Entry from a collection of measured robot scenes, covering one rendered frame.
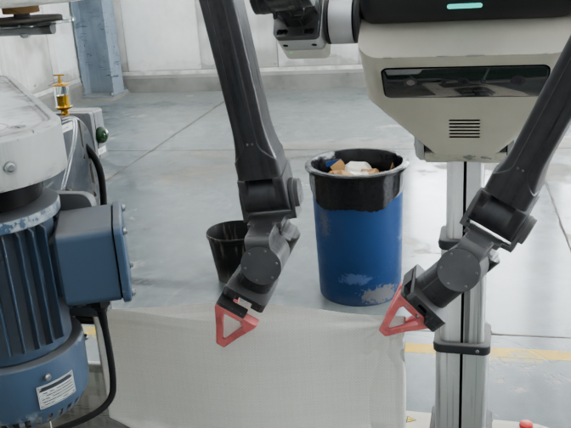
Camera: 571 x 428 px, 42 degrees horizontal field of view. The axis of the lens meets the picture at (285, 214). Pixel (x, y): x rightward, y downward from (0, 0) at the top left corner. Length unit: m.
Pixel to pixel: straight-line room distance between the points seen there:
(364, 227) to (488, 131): 1.85
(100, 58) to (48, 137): 9.06
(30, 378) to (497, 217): 0.61
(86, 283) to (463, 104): 0.87
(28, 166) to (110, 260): 0.13
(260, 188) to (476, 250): 0.31
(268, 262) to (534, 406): 1.97
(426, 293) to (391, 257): 2.39
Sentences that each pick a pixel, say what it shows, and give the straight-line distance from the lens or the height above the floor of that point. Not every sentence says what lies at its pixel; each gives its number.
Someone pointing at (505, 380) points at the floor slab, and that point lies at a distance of 2.98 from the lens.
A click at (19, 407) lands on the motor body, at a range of 0.87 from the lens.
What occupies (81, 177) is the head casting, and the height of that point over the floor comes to 1.23.
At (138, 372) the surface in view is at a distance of 1.25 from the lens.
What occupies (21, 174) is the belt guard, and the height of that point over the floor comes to 1.38.
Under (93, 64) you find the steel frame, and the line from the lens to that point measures 9.90.
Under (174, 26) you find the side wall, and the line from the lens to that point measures 9.66.
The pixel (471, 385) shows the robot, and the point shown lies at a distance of 1.83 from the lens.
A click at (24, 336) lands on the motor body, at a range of 0.85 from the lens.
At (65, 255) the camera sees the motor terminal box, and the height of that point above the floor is 1.28.
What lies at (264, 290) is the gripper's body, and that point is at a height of 1.10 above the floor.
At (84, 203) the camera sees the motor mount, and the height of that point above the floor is 1.30.
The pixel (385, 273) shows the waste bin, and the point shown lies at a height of 0.16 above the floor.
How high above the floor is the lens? 1.56
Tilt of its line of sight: 19 degrees down
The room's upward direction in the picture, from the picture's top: 4 degrees counter-clockwise
